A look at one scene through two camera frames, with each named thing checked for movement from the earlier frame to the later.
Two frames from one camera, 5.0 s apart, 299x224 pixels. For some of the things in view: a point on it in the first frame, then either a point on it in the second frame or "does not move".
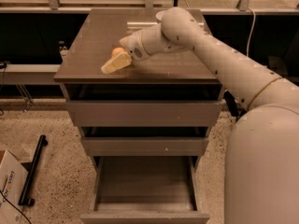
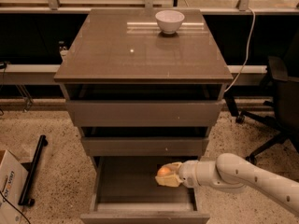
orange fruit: x=117 y=50 -> x=163 y=171
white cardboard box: x=13 y=176 does not move
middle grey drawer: x=101 y=146 does not move
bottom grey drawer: x=144 y=189 does not move
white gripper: x=135 y=48 -> x=188 y=174
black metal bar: x=23 y=199 does not move
